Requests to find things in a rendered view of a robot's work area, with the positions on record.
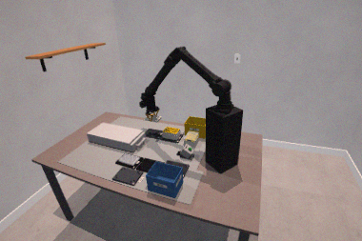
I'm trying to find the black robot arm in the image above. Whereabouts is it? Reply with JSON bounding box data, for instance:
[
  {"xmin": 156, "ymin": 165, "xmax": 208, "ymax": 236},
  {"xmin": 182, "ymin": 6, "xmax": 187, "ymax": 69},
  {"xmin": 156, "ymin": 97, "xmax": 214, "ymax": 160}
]
[{"xmin": 139, "ymin": 47, "xmax": 234, "ymax": 114}]

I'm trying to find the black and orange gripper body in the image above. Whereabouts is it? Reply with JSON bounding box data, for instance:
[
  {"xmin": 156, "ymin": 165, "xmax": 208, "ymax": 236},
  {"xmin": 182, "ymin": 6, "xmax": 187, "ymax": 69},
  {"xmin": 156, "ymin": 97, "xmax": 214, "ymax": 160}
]
[{"xmin": 146, "ymin": 103, "xmax": 159, "ymax": 115}]

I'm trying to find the yellow open-top bin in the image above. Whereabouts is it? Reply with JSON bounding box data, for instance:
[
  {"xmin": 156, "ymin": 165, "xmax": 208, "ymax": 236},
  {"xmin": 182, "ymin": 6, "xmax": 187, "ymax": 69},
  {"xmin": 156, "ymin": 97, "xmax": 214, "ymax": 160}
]
[{"xmin": 184, "ymin": 116, "xmax": 206, "ymax": 139}]

